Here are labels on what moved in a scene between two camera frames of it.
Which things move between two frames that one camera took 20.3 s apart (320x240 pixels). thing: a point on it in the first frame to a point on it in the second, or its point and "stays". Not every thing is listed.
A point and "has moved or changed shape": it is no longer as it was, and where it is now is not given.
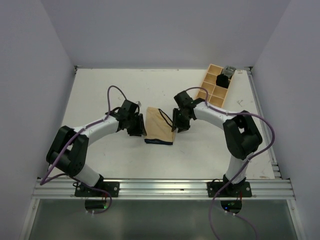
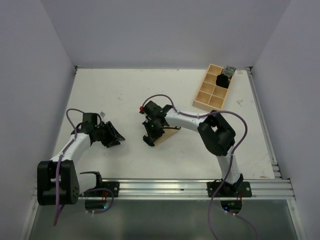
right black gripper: [176, 123] to [152, 136]
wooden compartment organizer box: [216, 93] stays
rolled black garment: [222, 80] stays
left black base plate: [112, 188] stays
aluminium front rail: [271, 188] stays
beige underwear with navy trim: [159, 127] has moved or changed shape
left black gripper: [139, 130] to [113, 136]
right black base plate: [242, 189] stays
